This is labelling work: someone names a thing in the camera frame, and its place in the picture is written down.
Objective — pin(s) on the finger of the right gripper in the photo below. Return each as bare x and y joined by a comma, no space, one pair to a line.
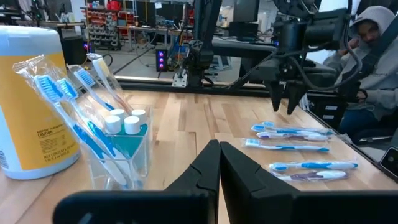
277,93
293,93

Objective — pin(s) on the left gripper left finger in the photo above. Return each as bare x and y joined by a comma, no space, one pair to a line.
205,174

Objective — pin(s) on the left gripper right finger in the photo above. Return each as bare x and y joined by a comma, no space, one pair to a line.
236,174

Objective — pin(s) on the orange white toothbrush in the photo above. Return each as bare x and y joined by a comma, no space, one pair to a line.
101,67

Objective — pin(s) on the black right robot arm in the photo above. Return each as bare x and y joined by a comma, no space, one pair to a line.
326,29

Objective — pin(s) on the black drawer cabinet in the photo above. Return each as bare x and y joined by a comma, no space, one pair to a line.
326,115

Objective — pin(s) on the clear acrylic organizer box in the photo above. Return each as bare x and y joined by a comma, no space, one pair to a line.
141,168

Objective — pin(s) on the person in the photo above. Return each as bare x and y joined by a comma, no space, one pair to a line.
382,81

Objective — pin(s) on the black box purple lights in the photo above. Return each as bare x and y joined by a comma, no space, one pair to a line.
161,68

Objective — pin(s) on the black speaker box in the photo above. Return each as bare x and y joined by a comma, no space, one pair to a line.
73,49

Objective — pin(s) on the red parts bin shelf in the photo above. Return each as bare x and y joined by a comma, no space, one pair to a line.
113,5

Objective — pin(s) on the black overhead gantry frame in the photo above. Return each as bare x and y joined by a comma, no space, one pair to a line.
202,31

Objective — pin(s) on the grey metal base plate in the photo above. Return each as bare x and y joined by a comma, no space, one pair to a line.
180,81

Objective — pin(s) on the black table-level camera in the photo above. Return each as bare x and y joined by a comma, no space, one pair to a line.
390,163

